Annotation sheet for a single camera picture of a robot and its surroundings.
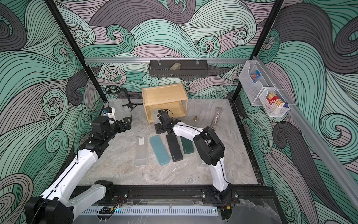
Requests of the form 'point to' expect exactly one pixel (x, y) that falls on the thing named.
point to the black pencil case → (175, 148)
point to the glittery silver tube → (219, 110)
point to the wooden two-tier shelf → (171, 96)
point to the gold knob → (196, 118)
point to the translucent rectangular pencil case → (200, 162)
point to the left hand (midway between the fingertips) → (124, 117)
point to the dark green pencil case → (188, 145)
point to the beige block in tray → (175, 66)
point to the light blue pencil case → (159, 150)
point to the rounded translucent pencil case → (155, 118)
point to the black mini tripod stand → (113, 89)
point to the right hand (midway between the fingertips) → (162, 126)
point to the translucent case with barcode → (141, 151)
